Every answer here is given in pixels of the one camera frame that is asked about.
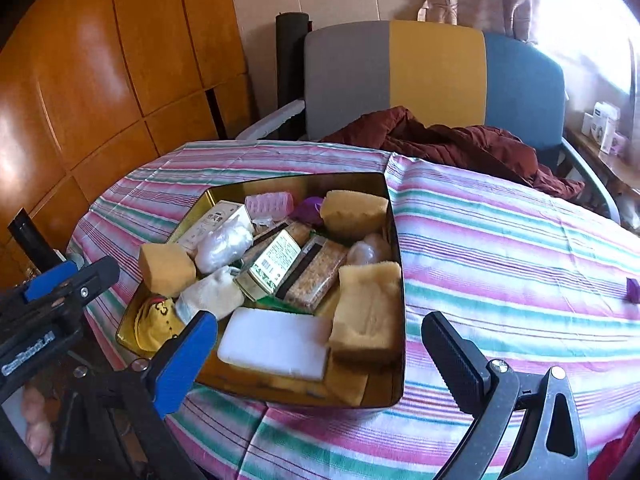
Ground yellow knitted hat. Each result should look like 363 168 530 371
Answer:
134 296 184 353

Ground cream sock ball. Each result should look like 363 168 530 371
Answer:
175 266 245 325

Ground yellow cube sponge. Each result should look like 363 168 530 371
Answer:
139 243 196 298

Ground white melamine sponge block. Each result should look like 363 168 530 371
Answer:
217 308 332 382

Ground white fluffy puff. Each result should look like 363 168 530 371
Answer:
194 224 254 275

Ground small green white carton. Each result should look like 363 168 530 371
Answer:
234 232 302 302

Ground white medicine carton box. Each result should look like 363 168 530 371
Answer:
176 200 254 257

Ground green cracker pack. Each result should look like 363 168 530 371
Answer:
274 234 348 313
241 219 311 266

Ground pink hair roller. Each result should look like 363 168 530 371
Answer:
244 192 295 221

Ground purple origami paper piece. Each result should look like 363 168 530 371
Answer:
288 196 323 226

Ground white plastic bag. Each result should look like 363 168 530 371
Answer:
346 233 392 266

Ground yellow wedge sponge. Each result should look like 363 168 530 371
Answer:
320 190 388 242

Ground person's left hand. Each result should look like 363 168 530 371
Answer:
21 386 54 469

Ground striped pink green bedsheet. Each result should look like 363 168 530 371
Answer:
68 141 639 479

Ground gold rectangular tin box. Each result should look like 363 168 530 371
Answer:
116 172 405 410

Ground red cloth at edge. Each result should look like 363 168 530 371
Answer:
588 419 639 480

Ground maroon crumpled cloth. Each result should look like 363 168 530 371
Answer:
322 106 585 200

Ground wooden side desk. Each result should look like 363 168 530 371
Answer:
564 127 639 200

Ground white product boxes on desk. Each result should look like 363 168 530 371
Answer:
580 101 627 157

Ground grey yellow blue armchair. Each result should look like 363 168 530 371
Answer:
239 21 620 222

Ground black rolled mat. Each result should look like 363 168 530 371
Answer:
274 11 314 141

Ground orange wooden wall panel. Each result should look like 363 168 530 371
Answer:
0 0 254 286

